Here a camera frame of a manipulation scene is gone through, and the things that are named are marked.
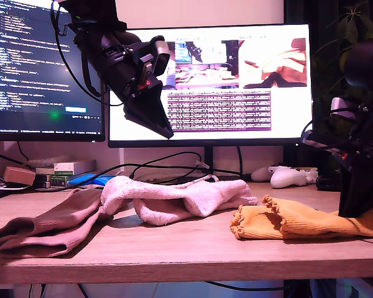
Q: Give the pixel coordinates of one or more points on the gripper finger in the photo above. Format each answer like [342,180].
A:
[363,189]

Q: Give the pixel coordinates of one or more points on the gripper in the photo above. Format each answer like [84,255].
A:
[124,74]

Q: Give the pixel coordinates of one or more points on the orange frilled sock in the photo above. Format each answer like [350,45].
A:
[311,223]
[251,225]

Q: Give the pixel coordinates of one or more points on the black wallet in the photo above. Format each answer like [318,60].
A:
[328,183]

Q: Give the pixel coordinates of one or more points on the small white crumpled object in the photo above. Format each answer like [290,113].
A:
[311,176]

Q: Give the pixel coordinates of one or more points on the clear plug connector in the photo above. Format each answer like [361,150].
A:
[202,165]

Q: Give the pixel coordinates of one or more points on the black monitor stand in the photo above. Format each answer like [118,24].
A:
[208,161]

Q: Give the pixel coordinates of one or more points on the white game controller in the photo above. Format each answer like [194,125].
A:
[286,178]

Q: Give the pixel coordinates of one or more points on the blue pouch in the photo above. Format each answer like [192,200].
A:
[87,180]

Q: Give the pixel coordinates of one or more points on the white green small box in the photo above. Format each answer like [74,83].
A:
[63,169]

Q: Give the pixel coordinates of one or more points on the beige game controller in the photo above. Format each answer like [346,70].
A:
[261,175]

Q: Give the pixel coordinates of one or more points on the white screen monitor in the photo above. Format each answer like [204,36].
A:
[292,108]

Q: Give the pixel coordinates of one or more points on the stack of green boxes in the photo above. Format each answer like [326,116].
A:
[54,182]

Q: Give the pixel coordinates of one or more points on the dark code screen monitor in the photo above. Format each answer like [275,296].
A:
[18,77]

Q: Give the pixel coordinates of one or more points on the green houseplant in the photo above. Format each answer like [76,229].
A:
[351,29]

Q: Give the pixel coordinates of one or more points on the black flat device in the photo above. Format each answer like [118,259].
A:
[0,194]

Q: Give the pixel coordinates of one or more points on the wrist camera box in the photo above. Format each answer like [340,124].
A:
[161,56]
[340,107]

